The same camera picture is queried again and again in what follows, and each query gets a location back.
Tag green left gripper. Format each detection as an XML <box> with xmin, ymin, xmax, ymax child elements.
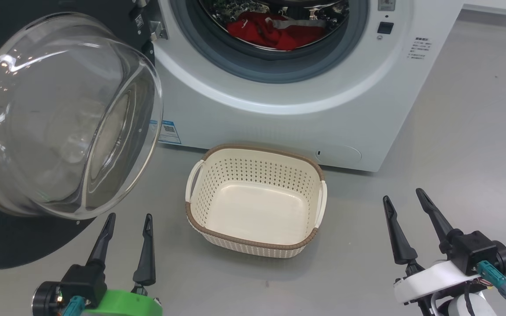
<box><xmin>80</xmin><ymin>213</ymin><xmax>163</xmax><ymax>316</ymax></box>

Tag glass washing machine door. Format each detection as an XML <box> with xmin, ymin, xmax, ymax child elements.
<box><xmin>0</xmin><ymin>0</ymin><xmax>164</xmax><ymax>273</ymax></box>

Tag red white-trimmed jersey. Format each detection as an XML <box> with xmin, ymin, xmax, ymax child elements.
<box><xmin>226</xmin><ymin>11</ymin><xmax>328</xmax><ymax>51</ymax></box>

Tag white text warning sticker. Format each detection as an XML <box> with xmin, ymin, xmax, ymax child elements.
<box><xmin>407</xmin><ymin>37</ymin><xmax>432</xmax><ymax>60</ymax></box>

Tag cream perforated laundry basket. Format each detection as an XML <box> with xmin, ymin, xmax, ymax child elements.
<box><xmin>185</xmin><ymin>144</ymin><xmax>328</xmax><ymax>259</ymax></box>

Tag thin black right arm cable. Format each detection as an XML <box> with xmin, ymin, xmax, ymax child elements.
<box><xmin>463</xmin><ymin>283</ymin><xmax>477</xmax><ymax>316</ymax></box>

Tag blue energy label sticker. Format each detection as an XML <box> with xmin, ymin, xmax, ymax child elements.
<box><xmin>159</xmin><ymin>119</ymin><xmax>182</xmax><ymax>145</ymax></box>

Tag black right camera cable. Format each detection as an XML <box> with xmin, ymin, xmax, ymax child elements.
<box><xmin>476</xmin><ymin>260</ymin><xmax>506</xmax><ymax>314</ymax></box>

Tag grey metal bracket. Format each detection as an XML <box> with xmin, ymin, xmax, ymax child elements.
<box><xmin>150</xmin><ymin>20</ymin><xmax>169</xmax><ymax>42</ymax></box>

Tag white washing machine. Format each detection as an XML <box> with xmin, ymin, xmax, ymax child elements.
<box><xmin>150</xmin><ymin>0</ymin><xmax>464</xmax><ymax>172</ymax></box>

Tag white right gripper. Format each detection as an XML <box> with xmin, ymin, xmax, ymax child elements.
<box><xmin>383</xmin><ymin>188</ymin><xmax>495</xmax><ymax>316</ymax></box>

